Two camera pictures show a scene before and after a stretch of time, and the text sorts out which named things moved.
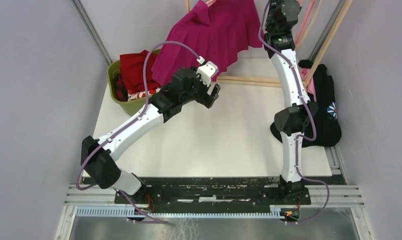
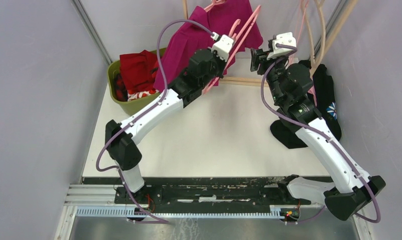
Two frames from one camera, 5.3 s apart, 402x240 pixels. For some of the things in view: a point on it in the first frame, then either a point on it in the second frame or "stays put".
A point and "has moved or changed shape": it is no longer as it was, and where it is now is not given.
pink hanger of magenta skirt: x=210 y=3 has moved or changed shape
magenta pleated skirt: x=220 y=32 stays put
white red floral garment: x=132 y=94 stays put
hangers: x=309 y=25 -> x=314 y=62
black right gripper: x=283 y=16 -> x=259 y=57
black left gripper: x=206 y=99 -> x=223 y=62
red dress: x=131 y=70 stays put
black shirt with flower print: x=329 y=128 stays put
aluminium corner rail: x=94 y=34 stays put
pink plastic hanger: x=311 y=5 -> x=239 y=37
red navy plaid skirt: x=121 y=91 stays put
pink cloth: x=310 y=87 stays put
